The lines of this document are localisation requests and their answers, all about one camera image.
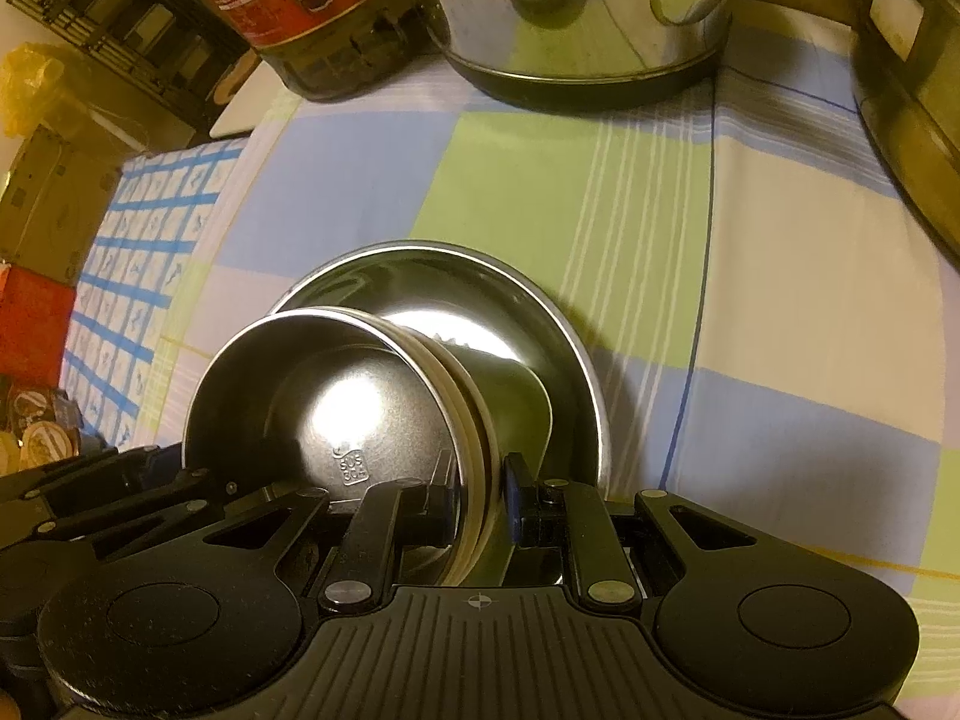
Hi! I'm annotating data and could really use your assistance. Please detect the plaid tablecloth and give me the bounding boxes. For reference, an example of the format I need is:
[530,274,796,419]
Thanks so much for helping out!
[142,37,960,720]

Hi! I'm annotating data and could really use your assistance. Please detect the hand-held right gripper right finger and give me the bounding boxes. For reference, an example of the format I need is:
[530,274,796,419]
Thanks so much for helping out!
[504,452,758,605]

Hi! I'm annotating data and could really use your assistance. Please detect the stainless steel steamer pot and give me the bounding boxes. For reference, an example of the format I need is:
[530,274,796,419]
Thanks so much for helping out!
[851,0,960,275]

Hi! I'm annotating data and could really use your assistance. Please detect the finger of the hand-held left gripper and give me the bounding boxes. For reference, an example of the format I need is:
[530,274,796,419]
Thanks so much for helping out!
[22,469,227,557]
[0,448,181,523]

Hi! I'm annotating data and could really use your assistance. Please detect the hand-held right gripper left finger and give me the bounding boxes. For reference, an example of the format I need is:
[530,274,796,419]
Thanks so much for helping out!
[205,482,458,611]

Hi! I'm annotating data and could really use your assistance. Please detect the blue white checked cloth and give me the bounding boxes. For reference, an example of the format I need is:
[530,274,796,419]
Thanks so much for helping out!
[60,139,252,458]

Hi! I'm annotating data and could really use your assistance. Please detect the cooking oil bottle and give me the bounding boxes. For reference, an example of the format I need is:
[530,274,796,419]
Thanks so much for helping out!
[124,0,443,102]

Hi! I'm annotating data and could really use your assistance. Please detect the cream plastic bowl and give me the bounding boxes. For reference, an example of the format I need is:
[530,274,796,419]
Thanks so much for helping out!
[390,326,556,586]

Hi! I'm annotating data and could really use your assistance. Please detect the cardboard box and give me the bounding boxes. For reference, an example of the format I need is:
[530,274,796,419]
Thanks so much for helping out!
[0,124,125,286]

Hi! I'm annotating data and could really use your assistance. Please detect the yellow plastic bag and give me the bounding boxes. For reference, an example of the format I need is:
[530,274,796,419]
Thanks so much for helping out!
[0,41,76,136]

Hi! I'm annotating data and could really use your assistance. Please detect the red box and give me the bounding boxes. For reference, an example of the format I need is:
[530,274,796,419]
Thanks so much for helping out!
[0,266,80,383]

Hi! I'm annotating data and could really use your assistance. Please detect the stainless steel bowl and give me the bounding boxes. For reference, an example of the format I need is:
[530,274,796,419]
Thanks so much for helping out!
[182,305,470,586]

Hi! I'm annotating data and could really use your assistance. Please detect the large stainless steel plate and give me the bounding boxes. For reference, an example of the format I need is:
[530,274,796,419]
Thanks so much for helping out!
[266,240,612,503]

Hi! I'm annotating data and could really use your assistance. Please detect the brown patterned packet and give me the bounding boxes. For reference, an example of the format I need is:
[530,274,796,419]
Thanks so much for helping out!
[0,379,83,475]

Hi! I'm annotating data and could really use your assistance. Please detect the stainless steel kettle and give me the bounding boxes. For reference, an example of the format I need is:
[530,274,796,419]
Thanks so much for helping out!
[416,0,732,106]

